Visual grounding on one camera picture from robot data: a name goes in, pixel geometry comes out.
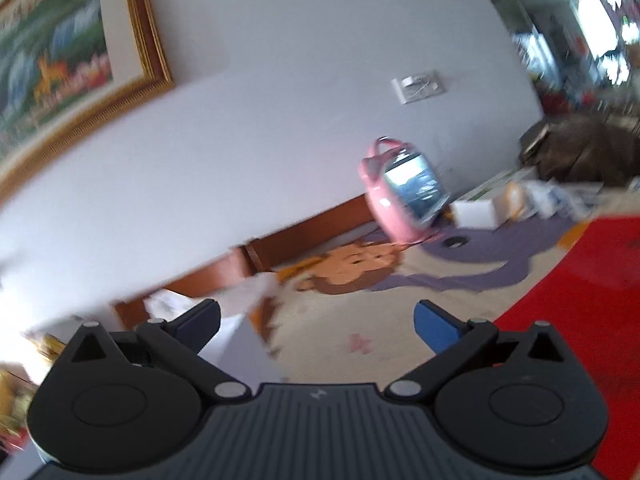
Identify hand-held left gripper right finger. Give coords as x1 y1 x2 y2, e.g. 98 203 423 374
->
385 300 571 403

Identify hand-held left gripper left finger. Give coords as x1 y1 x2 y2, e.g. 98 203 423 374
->
67 299 251 403

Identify white cardboard box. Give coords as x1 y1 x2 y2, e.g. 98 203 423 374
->
197 305 288 386

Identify red shopping bag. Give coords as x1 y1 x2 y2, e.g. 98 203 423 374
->
492 215 640 480

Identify white plastic bag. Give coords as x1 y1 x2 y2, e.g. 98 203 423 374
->
145 272 281 321

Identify pink toy screen device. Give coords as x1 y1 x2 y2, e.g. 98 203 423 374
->
357 137 451 246

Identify orange plastic packet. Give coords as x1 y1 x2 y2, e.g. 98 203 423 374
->
495 182 528 221

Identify flat white carton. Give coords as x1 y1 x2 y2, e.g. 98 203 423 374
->
460 166 538 206

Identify brown wooden baseboard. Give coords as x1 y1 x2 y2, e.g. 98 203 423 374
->
115 192 381 331

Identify white striped cloth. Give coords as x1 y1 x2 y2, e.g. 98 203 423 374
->
525 180 601 221

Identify brown padded jacket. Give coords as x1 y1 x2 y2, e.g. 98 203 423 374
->
520 115 640 186

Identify gold framed landscape painting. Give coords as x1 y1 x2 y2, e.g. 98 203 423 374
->
0 0 175 201

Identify cluttered background shelves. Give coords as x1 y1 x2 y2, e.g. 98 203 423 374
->
510 0 640 111

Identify white wall socket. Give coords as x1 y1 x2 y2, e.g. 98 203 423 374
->
391 71 445 106

